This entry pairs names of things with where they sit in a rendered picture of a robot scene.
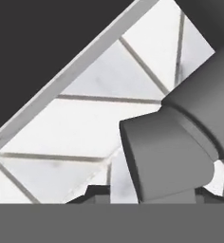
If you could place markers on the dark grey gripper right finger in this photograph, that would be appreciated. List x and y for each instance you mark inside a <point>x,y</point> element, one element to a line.
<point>205,196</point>

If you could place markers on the dark cupboard front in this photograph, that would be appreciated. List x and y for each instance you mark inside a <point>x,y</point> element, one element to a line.
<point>38,41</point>

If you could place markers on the pale cupboard plinth strip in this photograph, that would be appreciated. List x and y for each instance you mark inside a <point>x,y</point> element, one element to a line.
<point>69,71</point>

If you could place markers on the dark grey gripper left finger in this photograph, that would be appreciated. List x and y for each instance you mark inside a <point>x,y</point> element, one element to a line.
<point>99,193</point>

